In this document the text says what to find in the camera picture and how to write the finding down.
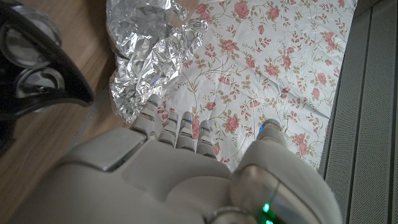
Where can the floral backdrop cloth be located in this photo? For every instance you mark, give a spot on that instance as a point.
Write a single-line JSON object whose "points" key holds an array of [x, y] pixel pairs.
{"points": [[267, 62]]}

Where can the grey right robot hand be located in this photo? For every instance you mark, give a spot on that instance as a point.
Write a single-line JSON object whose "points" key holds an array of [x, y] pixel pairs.
{"points": [[155, 180]]}

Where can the large crumpled aluminum foil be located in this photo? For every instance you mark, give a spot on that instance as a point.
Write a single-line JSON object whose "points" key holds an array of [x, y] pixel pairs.
{"points": [[146, 53]]}

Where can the black tambourine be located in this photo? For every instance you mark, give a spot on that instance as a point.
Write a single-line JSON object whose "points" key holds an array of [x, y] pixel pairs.
{"points": [[68, 84]]}

